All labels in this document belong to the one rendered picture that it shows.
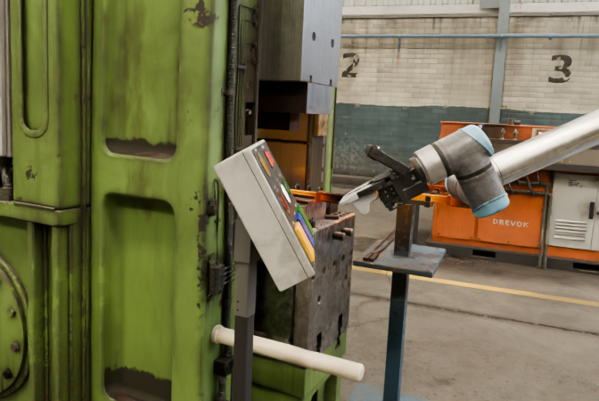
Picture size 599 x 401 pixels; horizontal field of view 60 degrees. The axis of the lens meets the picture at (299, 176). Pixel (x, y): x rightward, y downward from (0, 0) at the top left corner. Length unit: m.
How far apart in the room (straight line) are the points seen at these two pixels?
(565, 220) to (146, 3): 4.25
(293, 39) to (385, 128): 7.73
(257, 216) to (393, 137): 8.28
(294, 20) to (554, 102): 7.79
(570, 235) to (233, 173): 4.42
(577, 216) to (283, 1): 4.00
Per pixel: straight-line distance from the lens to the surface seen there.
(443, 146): 1.27
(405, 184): 1.28
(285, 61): 1.60
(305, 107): 1.62
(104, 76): 1.67
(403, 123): 9.21
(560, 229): 5.19
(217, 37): 1.45
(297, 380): 1.79
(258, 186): 1.01
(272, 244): 1.03
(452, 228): 5.17
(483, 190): 1.30
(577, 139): 1.54
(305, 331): 1.70
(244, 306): 1.24
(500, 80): 9.11
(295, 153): 2.03
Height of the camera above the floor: 1.27
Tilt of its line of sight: 7 degrees down
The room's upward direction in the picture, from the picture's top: 3 degrees clockwise
